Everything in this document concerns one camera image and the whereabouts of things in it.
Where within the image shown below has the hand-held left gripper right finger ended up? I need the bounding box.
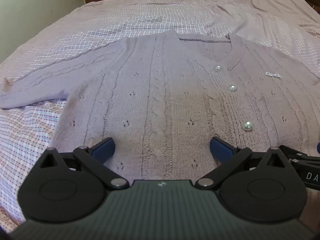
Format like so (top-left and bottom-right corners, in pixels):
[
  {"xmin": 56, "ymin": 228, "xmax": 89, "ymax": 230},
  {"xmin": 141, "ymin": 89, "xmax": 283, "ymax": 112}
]
[{"xmin": 209, "ymin": 137, "xmax": 294, "ymax": 190}]

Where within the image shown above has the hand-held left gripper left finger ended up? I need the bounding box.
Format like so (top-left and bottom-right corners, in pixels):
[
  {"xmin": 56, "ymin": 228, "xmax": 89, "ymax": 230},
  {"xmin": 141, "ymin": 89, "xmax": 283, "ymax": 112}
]
[{"xmin": 32, "ymin": 137, "xmax": 130, "ymax": 190}]

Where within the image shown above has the lilac knitted cardigan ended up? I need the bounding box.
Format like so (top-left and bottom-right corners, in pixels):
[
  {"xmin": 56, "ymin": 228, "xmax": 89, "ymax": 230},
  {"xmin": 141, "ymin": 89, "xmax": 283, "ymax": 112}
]
[{"xmin": 0, "ymin": 29, "xmax": 320, "ymax": 180}]

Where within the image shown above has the pink checked bed sheet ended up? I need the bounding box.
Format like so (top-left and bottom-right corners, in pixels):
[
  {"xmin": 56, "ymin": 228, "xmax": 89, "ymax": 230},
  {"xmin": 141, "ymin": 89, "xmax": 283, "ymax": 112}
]
[{"xmin": 0, "ymin": 0, "xmax": 320, "ymax": 233}]

